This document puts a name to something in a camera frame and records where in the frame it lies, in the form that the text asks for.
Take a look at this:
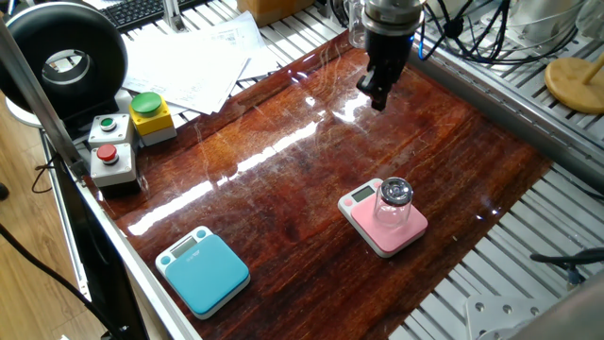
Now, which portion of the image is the pink digital kitchen scale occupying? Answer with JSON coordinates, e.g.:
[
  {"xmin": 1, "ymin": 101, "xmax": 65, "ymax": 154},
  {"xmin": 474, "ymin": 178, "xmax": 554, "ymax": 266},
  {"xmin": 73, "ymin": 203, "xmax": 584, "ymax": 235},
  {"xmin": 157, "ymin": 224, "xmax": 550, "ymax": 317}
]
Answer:
[{"xmin": 337, "ymin": 178, "xmax": 429, "ymax": 259}]

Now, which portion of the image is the silver robot mounting plate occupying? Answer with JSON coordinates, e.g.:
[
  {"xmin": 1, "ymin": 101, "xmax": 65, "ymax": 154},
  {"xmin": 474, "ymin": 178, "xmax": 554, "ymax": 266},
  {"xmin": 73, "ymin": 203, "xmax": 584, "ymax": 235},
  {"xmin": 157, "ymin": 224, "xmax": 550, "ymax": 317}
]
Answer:
[{"xmin": 464, "ymin": 295, "xmax": 544, "ymax": 340}]

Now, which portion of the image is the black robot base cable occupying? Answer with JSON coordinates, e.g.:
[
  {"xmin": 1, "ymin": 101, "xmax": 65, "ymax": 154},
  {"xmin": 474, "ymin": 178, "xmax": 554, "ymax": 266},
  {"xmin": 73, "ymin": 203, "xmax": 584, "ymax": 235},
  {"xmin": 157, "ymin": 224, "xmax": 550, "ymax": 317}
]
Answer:
[{"xmin": 529, "ymin": 247, "xmax": 604, "ymax": 287}]

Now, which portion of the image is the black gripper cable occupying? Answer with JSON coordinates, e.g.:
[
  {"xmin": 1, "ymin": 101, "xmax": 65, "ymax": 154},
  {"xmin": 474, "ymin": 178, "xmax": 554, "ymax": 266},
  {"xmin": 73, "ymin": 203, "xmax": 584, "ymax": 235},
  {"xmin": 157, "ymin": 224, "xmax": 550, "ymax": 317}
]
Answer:
[{"xmin": 417, "ymin": 0, "xmax": 512, "ymax": 65}]

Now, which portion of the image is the aluminium frame post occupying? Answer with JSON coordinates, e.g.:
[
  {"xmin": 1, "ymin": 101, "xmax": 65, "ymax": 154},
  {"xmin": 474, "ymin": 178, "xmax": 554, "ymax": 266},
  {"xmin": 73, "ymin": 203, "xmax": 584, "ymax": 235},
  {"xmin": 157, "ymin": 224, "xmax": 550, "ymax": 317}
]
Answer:
[{"xmin": 0, "ymin": 18, "xmax": 90, "ymax": 179}]

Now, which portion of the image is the white paper sheet pile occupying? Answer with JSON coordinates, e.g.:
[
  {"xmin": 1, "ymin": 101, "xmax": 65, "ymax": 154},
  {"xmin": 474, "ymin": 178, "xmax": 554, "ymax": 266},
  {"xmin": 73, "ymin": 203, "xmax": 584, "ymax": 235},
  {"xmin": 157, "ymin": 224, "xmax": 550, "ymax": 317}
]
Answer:
[{"xmin": 121, "ymin": 11, "xmax": 280, "ymax": 116}]

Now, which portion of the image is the grey box red button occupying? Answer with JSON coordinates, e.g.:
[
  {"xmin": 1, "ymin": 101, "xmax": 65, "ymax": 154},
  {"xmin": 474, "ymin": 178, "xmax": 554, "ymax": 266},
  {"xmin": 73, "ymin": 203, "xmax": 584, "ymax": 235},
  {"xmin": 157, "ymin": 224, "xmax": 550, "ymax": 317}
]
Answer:
[{"xmin": 89, "ymin": 142, "xmax": 142, "ymax": 197}]

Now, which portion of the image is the blue digital kitchen scale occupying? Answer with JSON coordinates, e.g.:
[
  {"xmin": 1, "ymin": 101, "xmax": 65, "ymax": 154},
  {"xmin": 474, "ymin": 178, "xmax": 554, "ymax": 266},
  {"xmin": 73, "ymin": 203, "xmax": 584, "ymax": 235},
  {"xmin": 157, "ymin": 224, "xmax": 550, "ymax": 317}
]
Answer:
[{"xmin": 155, "ymin": 225, "xmax": 251, "ymax": 321}]

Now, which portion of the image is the brown cardboard box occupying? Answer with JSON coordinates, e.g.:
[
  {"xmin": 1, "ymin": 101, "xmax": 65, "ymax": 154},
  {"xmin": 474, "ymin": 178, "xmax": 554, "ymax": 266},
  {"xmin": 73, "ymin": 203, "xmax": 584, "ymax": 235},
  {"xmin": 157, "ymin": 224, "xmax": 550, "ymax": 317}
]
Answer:
[{"xmin": 236, "ymin": 0, "xmax": 297, "ymax": 28}]

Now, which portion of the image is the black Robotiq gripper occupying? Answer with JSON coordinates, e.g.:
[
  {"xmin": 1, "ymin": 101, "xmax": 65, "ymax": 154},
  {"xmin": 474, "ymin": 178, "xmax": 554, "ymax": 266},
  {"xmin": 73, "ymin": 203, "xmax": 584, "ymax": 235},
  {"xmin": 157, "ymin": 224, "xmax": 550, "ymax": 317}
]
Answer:
[{"xmin": 355, "ymin": 27, "xmax": 418, "ymax": 113}]

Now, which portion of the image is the black cable bundle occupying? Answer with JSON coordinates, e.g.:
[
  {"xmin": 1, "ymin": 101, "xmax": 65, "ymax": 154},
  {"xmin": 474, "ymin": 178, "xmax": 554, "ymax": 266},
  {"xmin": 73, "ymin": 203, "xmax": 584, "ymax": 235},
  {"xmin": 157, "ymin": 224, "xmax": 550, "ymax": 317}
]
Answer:
[{"xmin": 461, "ymin": 25, "xmax": 580, "ymax": 66}]

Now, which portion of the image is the black computer keyboard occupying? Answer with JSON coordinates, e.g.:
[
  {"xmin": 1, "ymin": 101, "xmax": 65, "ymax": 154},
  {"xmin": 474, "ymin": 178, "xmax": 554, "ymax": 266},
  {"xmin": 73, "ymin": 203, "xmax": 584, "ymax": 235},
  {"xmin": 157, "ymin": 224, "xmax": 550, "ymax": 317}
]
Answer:
[{"xmin": 98, "ymin": 0, "xmax": 209, "ymax": 33}]

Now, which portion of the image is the black ring light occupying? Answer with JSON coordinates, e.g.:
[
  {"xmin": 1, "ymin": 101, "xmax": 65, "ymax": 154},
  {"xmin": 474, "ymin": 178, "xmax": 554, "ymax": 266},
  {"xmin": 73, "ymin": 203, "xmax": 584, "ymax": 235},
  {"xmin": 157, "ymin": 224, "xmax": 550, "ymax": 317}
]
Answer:
[{"xmin": 0, "ymin": 2, "xmax": 129, "ymax": 128}]

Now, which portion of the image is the round wooden stand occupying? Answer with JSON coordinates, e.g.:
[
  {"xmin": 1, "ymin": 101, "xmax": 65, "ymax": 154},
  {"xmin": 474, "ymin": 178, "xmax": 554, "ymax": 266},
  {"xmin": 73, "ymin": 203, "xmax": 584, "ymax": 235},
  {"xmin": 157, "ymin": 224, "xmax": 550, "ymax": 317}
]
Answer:
[{"xmin": 544, "ymin": 50, "xmax": 604, "ymax": 115}]

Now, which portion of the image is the yellow box big green button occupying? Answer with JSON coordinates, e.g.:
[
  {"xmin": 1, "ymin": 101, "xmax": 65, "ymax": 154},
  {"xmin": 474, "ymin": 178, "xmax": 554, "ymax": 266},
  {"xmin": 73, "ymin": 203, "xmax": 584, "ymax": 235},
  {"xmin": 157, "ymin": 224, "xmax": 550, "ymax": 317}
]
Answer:
[{"xmin": 128, "ymin": 91, "xmax": 178, "ymax": 147}]

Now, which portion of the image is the clear glass cup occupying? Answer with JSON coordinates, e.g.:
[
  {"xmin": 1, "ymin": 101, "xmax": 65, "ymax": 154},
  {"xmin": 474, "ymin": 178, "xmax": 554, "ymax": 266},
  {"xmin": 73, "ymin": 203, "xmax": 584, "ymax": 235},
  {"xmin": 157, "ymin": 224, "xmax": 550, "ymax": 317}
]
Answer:
[{"xmin": 347, "ymin": 0, "xmax": 369, "ymax": 50}]

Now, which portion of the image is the black floor cable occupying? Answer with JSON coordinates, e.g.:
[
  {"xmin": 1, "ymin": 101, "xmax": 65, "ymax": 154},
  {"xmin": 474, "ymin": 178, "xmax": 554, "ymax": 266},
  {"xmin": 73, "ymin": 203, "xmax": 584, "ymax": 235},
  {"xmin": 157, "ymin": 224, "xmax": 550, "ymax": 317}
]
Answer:
[{"xmin": 0, "ymin": 221, "xmax": 125, "ymax": 340}]

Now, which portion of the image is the clear glass with metal base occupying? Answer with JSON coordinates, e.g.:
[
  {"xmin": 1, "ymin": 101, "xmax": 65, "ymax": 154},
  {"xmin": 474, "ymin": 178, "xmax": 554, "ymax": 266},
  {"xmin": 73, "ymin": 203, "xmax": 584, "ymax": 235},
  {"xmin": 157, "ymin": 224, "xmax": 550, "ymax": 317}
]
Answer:
[{"xmin": 373, "ymin": 177, "xmax": 415, "ymax": 230}]

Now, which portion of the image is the grey box small green button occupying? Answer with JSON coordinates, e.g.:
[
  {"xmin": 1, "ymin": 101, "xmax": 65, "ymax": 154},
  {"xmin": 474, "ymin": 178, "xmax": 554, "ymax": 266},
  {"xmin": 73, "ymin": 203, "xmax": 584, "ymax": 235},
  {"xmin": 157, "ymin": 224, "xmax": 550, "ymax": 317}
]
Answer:
[{"xmin": 88, "ymin": 112, "xmax": 136, "ymax": 148}]

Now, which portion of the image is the silver plate with cylinder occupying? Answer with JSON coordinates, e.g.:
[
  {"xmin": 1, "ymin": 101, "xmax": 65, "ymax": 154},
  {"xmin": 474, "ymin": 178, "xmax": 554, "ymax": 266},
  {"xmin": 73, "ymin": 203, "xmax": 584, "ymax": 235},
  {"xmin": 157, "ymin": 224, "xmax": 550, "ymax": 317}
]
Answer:
[{"xmin": 507, "ymin": 0, "xmax": 586, "ymax": 49}]

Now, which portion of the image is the thin black cable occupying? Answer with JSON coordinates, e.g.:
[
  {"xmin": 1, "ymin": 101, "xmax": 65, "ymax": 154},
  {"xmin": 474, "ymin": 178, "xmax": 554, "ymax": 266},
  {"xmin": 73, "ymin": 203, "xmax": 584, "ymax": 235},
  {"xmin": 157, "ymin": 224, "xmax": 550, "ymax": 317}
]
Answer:
[{"xmin": 31, "ymin": 154, "xmax": 59, "ymax": 195}]

